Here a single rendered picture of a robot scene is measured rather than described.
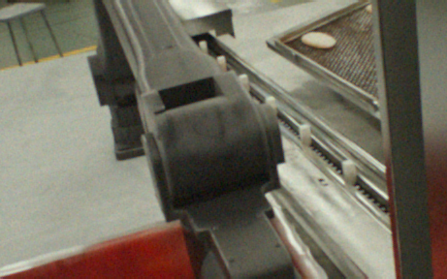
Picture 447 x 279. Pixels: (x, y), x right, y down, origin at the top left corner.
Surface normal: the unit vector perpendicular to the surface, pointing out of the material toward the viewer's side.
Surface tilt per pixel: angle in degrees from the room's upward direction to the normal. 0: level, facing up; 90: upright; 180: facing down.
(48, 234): 0
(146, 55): 13
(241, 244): 4
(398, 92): 90
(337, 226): 0
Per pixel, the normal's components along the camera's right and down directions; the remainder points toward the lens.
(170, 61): -0.11, -0.79
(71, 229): -0.18, -0.89
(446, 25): -0.94, 0.28
